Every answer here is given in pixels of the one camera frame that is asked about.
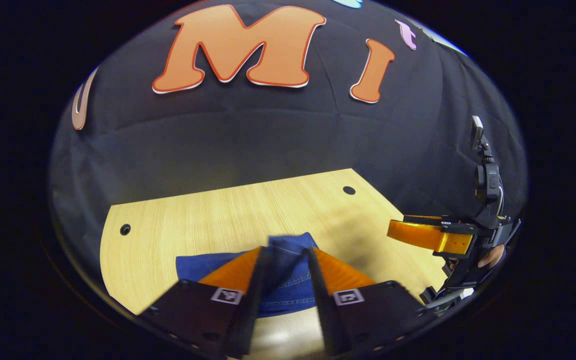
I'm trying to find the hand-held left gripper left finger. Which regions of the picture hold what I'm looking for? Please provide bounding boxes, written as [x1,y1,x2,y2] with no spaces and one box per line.
[138,245,275,360]

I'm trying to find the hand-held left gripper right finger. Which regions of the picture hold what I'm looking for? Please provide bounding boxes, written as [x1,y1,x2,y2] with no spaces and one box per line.
[307,247,439,357]

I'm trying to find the blue denim jeans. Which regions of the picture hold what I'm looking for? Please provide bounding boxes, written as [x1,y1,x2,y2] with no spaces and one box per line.
[175,231,330,319]

